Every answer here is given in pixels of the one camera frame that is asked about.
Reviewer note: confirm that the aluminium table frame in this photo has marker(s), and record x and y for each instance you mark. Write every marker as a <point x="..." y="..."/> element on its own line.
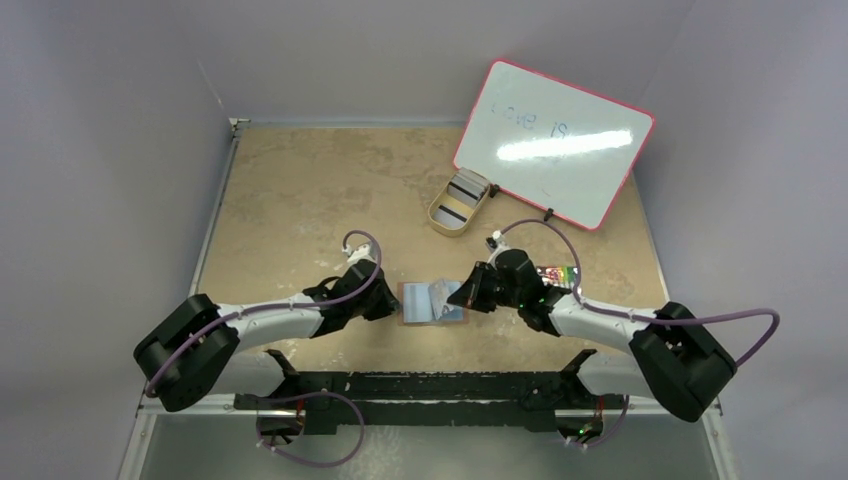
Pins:
<point x="344" y="209"/>

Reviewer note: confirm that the pink leather card holder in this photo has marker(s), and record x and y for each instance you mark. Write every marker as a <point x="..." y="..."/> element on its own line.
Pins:
<point x="465" y="318"/>

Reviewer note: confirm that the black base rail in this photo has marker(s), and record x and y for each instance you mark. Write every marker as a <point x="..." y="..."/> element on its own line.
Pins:
<point x="535" y="401"/>

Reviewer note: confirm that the credit card lying in tray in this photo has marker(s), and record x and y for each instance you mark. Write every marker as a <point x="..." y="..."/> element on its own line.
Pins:
<point x="448" y="217"/>

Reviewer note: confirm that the stack of credit cards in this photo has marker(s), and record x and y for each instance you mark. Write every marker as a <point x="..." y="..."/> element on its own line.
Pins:
<point x="468" y="187"/>

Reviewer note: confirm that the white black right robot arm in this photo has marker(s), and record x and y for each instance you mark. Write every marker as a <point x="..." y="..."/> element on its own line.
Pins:
<point x="666" y="357"/>

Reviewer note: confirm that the white VIP credit card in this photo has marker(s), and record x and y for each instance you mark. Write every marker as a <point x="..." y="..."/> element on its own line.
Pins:
<point x="439" y="292"/>

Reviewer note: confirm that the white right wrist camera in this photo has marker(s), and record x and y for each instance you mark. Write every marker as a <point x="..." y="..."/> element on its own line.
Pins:
<point x="496" y="243"/>

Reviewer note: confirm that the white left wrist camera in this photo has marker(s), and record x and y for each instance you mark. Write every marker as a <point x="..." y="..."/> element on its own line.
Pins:
<point x="365" y="251"/>

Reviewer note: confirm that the beige oval tray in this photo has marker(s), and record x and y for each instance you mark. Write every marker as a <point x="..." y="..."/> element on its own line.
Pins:
<point x="456" y="206"/>

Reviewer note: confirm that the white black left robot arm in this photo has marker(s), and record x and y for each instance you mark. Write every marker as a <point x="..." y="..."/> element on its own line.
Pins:
<point x="203" y="348"/>

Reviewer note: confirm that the pink framed whiteboard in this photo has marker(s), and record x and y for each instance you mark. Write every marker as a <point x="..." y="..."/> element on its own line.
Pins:
<point x="556" y="146"/>

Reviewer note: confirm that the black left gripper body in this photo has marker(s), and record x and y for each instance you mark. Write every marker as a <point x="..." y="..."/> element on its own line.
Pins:
<point x="378" y="306"/>

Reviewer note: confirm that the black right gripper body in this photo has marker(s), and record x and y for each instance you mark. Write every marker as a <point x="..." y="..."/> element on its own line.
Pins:
<point x="482" y="287"/>

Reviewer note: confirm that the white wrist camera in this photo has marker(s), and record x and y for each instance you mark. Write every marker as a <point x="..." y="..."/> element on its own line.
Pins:
<point x="365" y="251"/>
<point x="496" y="243"/>

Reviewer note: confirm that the marker pen pack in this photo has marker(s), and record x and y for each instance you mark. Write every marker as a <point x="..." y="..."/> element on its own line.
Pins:
<point x="559" y="276"/>

